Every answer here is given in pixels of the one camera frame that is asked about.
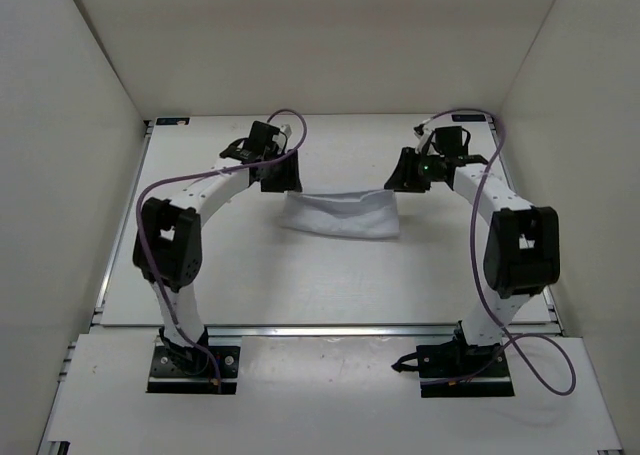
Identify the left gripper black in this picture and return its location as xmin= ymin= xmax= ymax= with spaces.
xmin=261 ymin=148 xmax=303 ymax=194

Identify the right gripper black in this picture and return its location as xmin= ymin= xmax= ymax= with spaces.
xmin=384 ymin=149 xmax=443 ymax=195

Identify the white skirt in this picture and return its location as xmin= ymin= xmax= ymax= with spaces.
xmin=280 ymin=189 xmax=400 ymax=240

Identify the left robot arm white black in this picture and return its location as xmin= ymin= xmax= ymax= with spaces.
xmin=133 ymin=121 xmax=302 ymax=373

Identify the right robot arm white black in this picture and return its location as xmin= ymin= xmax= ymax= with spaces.
xmin=385 ymin=124 xmax=560 ymax=376

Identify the right blue label sticker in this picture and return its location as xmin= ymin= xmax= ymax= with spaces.
xmin=451 ymin=114 xmax=486 ymax=123

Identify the blue label sticker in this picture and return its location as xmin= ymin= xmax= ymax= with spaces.
xmin=451 ymin=114 xmax=486 ymax=123
xmin=155 ymin=117 xmax=190 ymax=126

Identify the left blue label sticker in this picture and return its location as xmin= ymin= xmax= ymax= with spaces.
xmin=155 ymin=117 xmax=190 ymax=126

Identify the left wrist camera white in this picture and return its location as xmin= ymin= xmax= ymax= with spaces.
xmin=279 ymin=124 xmax=292 ymax=138

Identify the aluminium rail front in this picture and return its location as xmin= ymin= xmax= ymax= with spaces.
xmin=89 ymin=323 xmax=461 ymax=339

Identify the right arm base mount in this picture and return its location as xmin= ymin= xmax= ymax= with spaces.
xmin=391 ymin=323 xmax=515 ymax=398

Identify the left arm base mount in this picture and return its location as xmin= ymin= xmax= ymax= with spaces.
xmin=146 ymin=328 xmax=241 ymax=395

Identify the aluminium frame right edge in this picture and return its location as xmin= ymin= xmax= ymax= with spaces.
xmin=491 ymin=115 xmax=627 ymax=454

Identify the aluminium frame edge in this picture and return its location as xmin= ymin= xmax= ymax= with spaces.
xmin=36 ymin=119 xmax=155 ymax=455
xmin=491 ymin=115 xmax=627 ymax=454

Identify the aluminium frame left edge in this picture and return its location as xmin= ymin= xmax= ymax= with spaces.
xmin=36 ymin=119 xmax=155 ymax=455

